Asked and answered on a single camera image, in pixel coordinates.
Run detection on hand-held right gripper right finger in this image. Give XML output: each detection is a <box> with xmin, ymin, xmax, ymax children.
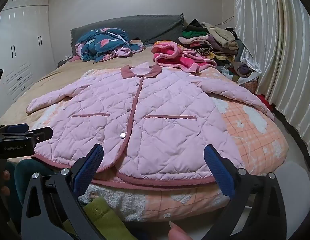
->
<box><xmin>204</xmin><ymin>144</ymin><xmax>287</xmax><ymax>240</ymax></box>

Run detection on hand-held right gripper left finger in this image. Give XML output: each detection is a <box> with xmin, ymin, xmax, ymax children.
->
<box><xmin>21</xmin><ymin>143</ymin><xmax>105</xmax><ymax>240</ymax></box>

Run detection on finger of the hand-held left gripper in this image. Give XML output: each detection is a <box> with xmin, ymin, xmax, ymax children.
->
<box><xmin>27</xmin><ymin>127</ymin><xmax>53</xmax><ymax>142</ymax></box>
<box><xmin>0</xmin><ymin>123</ymin><xmax>29</xmax><ymax>137</ymax></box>

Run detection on pink quilted jacket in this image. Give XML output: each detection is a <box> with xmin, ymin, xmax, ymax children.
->
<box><xmin>26</xmin><ymin>64</ymin><xmax>275</xmax><ymax>188</ymax></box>

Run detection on patterned bag of clothes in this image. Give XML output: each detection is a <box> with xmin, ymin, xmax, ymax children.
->
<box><xmin>221</xmin><ymin>61</ymin><xmax>260</xmax><ymax>94</ymax></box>

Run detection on pile of folded clothes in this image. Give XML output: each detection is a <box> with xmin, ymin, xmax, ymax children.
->
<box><xmin>178</xmin><ymin>19</ymin><xmax>245</xmax><ymax>64</ymax></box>

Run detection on person's left hand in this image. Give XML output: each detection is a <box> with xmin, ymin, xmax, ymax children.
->
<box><xmin>0</xmin><ymin>169</ymin><xmax>12</xmax><ymax>197</ymax></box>

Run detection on person's right hand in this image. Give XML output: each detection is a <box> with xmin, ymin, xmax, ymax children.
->
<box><xmin>168</xmin><ymin>221</ymin><xmax>196</xmax><ymax>240</ymax></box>

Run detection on dark teal pants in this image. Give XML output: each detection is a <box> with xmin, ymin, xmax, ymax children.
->
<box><xmin>5</xmin><ymin>159</ymin><xmax>55</xmax><ymax>215</ymax></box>

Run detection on orange checked bear-print blanket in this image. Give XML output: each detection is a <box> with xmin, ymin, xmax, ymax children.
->
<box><xmin>32</xmin><ymin>67</ymin><xmax>289</xmax><ymax>222</ymax></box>

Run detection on yellow-green fleece garment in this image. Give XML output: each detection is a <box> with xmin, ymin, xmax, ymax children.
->
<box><xmin>82</xmin><ymin>197</ymin><xmax>145</xmax><ymax>240</ymax></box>

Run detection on beige bed sheet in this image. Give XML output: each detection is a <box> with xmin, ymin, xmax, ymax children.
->
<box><xmin>0</xmin><ymin>46</ymin><xmax>160</xmax><ymax>130</ymax></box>

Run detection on red cloth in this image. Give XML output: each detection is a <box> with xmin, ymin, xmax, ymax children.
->
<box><xmin>256</xmin><ymin>94</ymin><xmax>273</xmax><ymax>112</ymax></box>

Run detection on white wardrobe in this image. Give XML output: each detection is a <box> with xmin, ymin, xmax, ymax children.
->
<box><xmin>0</xmin><ymin>0</ymin><xmax>56</xmax><ymax>100</ymax></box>

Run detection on blue flamingo-print quilt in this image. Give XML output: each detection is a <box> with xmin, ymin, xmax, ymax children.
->
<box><xmin>74</xmin><ymin>27</ymin><xmax>146</xmax><ymax>64</ymax></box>

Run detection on pink fleece garment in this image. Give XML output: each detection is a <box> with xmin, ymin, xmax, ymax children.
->
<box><xmin>151</xmin><ymin>41</ymin><xmax>217</xmax><ymax>75</ymax></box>

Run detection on white pleated curtain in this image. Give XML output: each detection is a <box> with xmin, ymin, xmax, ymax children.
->
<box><xmin>231</xmin><ymin>0</ymin><xmax>310</xmax><ymax>145</ymax></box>

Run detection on grey headboard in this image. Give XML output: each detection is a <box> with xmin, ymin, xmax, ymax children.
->
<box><xmin>70</xmin><ymin>13</ymin><xmax>185</xmax><ymax>55</ymax></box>

